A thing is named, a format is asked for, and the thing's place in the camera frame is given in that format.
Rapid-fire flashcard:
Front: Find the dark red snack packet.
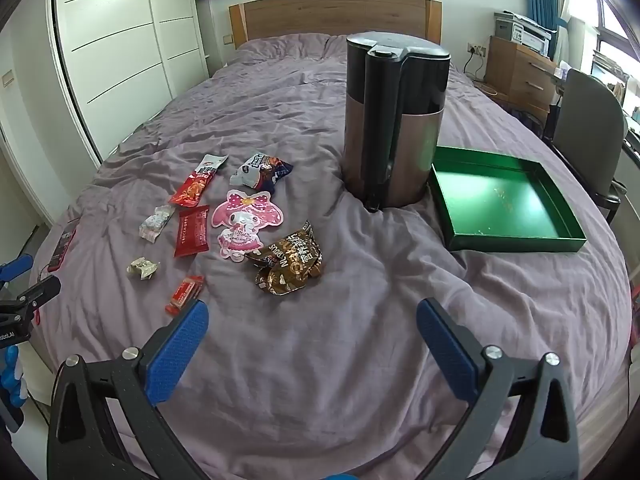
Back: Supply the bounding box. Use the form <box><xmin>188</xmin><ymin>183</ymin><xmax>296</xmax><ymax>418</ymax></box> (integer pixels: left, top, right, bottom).
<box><xmin>173</xmin><ymin>204</ymin><xmax>211</xmax><ymax>259</ymax></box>

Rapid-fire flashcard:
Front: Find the pink character-shaped packet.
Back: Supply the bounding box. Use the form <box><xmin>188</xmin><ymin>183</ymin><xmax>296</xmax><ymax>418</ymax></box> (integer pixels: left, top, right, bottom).
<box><xmin>211</xmin><ymin>189</ymin><xmax>287</xmax><ymax>261</ymax></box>

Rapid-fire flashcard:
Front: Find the wooden dresser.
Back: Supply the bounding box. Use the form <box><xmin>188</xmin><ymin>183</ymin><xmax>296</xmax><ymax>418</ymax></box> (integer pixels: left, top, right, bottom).
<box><xmin>485</xmin><ymin>36</ymin><xmax>558</xmax><ymax>111</ymax></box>

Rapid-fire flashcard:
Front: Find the small red orange packet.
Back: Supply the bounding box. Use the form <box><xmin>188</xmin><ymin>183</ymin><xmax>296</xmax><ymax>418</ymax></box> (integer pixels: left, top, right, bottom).
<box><xmin>165</xmin><ymin>275</ymin><xmax>205</xmax><ymax>316</ymax></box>

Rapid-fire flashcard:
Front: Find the green tray box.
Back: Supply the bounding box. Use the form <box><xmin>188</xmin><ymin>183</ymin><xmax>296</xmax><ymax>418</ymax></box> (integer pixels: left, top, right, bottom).
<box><xmin>431</xmin><ymin>146</ymin><xmax>587</xmax><ymax>253</ymax></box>

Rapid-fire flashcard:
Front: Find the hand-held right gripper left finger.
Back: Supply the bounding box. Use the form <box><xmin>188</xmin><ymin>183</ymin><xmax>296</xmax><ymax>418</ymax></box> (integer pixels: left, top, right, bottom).
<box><xmin>46</xmin><ymin>299</ymin><xmax>210</xmax><ymax>480</ymax></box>

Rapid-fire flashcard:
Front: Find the window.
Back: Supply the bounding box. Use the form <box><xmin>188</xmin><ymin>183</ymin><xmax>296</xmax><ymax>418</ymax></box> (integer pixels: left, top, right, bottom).
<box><xmin>595</xmin><ymin>0</ymin><xmax>640</xmax><ymax>76</ymax></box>

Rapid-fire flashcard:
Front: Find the red white snack packet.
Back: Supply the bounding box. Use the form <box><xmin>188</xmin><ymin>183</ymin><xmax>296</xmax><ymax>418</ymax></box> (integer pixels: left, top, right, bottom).
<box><xmin>169</xmin><ymin>154</ymin><xmax>228</xmax><ymax>207</ymax></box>

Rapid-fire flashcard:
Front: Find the bed with mauve sheet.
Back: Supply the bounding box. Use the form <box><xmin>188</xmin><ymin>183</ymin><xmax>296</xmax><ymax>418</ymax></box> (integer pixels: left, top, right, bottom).
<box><xmin>27</xmin><ymin>35</ymin><xmax>633</xmax><ymax>480</ymax></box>

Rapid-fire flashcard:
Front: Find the grey printer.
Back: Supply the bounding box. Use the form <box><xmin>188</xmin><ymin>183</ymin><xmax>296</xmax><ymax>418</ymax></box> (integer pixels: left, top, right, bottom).
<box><xmin>492</xmin><ymin>10</ymin><xmax>557</xmax><ymax>53</ymax></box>

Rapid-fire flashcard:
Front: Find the white wardrobe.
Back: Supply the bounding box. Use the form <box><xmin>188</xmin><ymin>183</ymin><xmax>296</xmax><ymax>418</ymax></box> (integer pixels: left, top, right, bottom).
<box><xmin>47</xmin><ymin>0</ymin><xmax>208</xmax><ymax>161</ymax></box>

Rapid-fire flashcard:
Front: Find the pastel candy wrapper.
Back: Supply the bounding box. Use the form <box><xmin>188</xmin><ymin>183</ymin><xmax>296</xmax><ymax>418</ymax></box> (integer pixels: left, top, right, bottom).
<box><xmin>139</xmin><ymin>205</ymin><xmax>178</xmax><ymax>244</ymax></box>

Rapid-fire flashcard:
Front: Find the grey chair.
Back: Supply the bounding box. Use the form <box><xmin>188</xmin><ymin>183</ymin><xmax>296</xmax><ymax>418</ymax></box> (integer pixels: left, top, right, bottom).
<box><xmin>550</xmin><ymin>67</ymin><xmax>628</xmax><ymax>221</ymax></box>

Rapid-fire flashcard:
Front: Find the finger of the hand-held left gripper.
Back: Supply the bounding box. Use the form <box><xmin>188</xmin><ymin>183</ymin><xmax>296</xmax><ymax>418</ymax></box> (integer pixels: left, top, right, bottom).
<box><xmin>0</xmin><ymin>276</ymin><xmax>62</xmax><ymax>318</ymax></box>
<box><xmin>0</xmin><ymin>255</ymin><xmax>34</xmax><ymax>283</ymax></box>

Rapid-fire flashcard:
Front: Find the black bronze electric kettle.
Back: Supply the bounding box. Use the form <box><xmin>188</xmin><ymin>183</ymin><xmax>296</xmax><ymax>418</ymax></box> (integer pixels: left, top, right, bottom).
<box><xmin>342</xmin><ymin>31</ymin><xmax>451</xmax><ymax>212</ymax></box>

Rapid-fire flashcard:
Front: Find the wooden headboard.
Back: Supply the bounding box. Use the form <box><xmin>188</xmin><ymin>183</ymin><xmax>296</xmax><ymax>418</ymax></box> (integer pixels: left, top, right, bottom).
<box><xmin>228</xmin><ymin>0</ymin><xmax>443</xmax><ymax>51</ymax></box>

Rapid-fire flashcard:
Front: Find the blue white snack packet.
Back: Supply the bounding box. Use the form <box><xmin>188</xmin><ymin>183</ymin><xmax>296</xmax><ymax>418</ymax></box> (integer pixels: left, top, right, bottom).
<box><xmin>230</xmin><ymin>151</ymin><xmax>295</xmax><ymax>196</ymax></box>

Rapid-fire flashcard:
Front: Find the pale candy wrapper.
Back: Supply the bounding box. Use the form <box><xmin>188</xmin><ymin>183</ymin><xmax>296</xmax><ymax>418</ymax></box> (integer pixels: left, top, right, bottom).
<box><xmin>127</xmin><ymin>256</ymin><xmax>161</xmax><ymax>281</ymax></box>

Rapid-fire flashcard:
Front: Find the red phone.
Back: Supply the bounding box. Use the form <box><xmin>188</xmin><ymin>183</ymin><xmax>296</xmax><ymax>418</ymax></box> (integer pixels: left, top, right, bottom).
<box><xmin>47</xmin><ymin>230</ymin><xmax>78</xmax><ymax>273</ymax></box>

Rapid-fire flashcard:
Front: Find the person's left hand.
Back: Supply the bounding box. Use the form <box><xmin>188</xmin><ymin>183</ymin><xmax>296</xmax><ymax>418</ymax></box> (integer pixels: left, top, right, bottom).
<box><xmin>0</xmin><ymin>349</ymin><xmax>26</xmax><ymax>406</ymax></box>

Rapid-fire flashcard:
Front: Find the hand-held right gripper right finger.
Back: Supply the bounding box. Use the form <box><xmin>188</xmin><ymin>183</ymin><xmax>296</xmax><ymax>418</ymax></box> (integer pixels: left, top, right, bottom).
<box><xmin>416</xmin><ymin>297</ymin><xmax>581</xmax><ymax>480</ymax></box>

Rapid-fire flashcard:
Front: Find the brown gold snack packet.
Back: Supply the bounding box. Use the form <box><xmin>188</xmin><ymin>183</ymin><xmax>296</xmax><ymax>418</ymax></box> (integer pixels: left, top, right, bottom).
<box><xmin>245</xmin><ymin>220</ymin><xmax>327</xmax><ymax>278</ymax></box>
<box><xmin>254</xmin><ymin>262</ymin><xmax>310</xmax><ymax>297</ymax></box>

